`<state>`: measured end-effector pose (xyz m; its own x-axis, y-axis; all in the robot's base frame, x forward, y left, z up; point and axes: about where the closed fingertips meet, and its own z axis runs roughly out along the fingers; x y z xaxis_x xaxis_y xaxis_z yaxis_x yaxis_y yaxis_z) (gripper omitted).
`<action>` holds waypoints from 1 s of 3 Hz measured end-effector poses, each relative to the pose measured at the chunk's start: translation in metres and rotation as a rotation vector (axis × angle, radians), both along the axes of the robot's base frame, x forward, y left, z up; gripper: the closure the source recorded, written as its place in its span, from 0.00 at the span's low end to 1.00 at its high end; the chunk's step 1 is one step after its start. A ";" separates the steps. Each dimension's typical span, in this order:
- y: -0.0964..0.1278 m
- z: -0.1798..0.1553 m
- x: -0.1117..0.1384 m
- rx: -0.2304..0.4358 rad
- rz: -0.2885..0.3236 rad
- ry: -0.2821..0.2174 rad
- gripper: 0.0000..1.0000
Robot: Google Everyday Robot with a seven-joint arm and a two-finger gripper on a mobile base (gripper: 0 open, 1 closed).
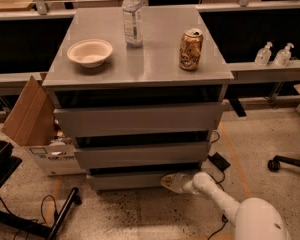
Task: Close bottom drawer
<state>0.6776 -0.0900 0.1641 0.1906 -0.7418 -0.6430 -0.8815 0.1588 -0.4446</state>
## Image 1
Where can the grey drawer cabinet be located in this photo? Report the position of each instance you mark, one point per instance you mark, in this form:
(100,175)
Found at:
(149,75)

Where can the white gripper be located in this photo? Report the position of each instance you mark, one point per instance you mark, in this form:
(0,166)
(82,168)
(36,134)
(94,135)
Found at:
(186,185)

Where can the black office chair base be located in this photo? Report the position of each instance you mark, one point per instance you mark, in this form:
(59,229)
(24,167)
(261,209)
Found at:
(274,164)

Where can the hand sanitizer bottle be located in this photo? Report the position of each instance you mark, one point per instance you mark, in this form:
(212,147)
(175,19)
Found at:
(283,56)
(263,56)

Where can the grey bottom drawer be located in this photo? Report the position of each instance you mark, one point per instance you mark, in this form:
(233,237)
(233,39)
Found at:
(135,177)

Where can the grey middle drawer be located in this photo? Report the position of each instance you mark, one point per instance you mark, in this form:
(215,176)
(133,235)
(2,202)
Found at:
(142,155)

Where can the black power adapter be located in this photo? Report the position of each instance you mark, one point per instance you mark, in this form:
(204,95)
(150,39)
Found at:
(219,161)

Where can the white paper bowl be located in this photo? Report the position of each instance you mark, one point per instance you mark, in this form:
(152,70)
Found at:
(90,53)

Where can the clear plastic water bottle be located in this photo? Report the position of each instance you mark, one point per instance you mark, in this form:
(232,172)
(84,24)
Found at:
(132,20)

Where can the black stand leg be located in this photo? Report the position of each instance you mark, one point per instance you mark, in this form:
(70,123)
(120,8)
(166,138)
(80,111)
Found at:
(40,229)

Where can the gold soda can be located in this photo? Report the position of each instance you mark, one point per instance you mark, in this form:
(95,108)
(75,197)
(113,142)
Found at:
(190,49)

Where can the open cardboard box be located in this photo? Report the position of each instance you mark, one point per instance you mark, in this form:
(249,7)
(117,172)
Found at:
(32,125)

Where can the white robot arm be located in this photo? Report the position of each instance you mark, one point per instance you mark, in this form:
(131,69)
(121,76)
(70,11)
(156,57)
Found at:
(252,219)

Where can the grey top drawer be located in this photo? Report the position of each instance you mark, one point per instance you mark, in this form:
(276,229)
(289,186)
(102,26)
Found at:
(130,120)

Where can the right hand sanitizer bottle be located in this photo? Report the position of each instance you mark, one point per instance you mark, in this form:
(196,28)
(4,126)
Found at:
(283,56)

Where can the left hand sanitizer bottle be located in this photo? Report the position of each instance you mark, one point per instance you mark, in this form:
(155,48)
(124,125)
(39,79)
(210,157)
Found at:
(263,56)

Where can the black bin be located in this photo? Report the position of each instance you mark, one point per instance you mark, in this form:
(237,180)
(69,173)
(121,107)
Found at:
(8,162)

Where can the grey drawer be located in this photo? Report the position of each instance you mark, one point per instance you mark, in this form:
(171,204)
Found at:
(135,177)
(130,120)
(142,155)

